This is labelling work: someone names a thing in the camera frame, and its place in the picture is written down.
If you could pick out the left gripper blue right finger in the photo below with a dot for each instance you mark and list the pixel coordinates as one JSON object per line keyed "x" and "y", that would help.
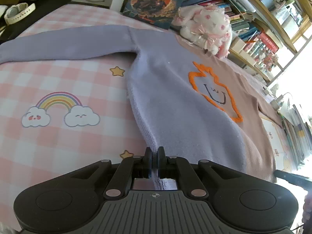
{"x": 180, "y": 170}

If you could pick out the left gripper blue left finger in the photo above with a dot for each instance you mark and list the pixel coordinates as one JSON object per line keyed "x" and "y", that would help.
{"x": 125, "y": 173}

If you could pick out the purple and pink knit sweater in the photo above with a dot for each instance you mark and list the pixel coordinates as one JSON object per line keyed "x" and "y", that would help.
{"x": 182, "y": 102}

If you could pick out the white charger plug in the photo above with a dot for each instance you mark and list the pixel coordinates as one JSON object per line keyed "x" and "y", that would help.
{"x": 282, "y": 101}

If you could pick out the pink checkered cartoon table mat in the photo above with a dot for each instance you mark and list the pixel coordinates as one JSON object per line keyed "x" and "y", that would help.
{"x": 61, "y": 102}

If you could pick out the white small storage box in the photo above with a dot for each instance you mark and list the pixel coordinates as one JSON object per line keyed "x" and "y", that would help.
{"x": 237, "y": 45}

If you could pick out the white pink plush bunny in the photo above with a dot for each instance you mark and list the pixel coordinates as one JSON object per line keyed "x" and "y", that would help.
{"x": 207, "y": 27}

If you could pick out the red box on shelf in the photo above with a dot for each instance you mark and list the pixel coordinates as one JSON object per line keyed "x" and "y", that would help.
{"x": 268, "y": 42}

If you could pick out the white wooden bookshelf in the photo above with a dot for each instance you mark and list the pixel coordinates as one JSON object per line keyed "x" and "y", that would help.
{"x": 256, "y": 17}

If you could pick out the white smart watch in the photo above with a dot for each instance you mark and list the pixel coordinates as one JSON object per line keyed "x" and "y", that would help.
{"x": 18, "y": 12}

